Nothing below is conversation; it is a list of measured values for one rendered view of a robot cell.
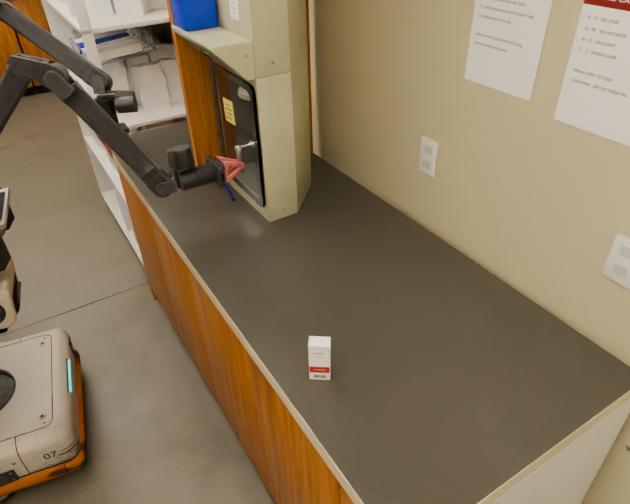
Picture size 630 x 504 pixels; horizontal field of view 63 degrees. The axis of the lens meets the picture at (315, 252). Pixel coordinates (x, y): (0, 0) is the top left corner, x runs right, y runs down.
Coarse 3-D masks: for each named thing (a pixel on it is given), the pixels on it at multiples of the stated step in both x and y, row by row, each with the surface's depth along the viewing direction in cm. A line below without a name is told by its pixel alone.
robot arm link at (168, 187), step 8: (184, 144) 150; (168, 152) 145; (176, 152) 145; (184, 152) 146; (168, 160) 146; (176, 160) 146; (184, 160) 146; (192, 160) 149; (176, 168) 148; (184, 168) 147; (160, 184) 146; (168, 184) 147; (160, 192) 147; (168, 192) 148
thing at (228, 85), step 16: (224, 80) 159; (240, 80) 148; (224, 96) 163; (240, 96) 152; (224, 112) 168; (240, 112) 156; (256, 112) 148; (224, 128) 173; (240, 128) 161; (256, 128) 151; (224, 144) 179; (240, 144) 165; (256, 144) 154; (256, 160) 158; (240, 176) 175; (256, 176) 162; (256, 192) 167
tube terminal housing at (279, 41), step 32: (224, 0) 143; (256, 0) 131; (288, 0) 137; (256, 32) 136; (288, 32) 140; (256, 64) 140; (288, 64) 145; (256, 96) 146; (288, 96) 150; (288, 128) 156; (288, 160) 162; (288, 192) 168
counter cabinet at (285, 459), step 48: (144, 240) 239; (192, 288) 178; (192, 336) 212; (240, 384) 163; (240, 432) 191; (288, 432) 132; (288, 480) 150; (336, 480) 111; (528, 480) 103; (576, 480) 127
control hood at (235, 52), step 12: (192, 36) 142; (204, 36) 141; (216, 36) 141; (228, 36) 141; (240, 36) 140; (204, 48) 138; (216, 48) 132; (228, 48) 134; (240, 48) 135; (252, 48) 137; (228, 60) 135; (240, 60) 137; (252, 60) 139; (240, 72) 139; (252, 72) 140
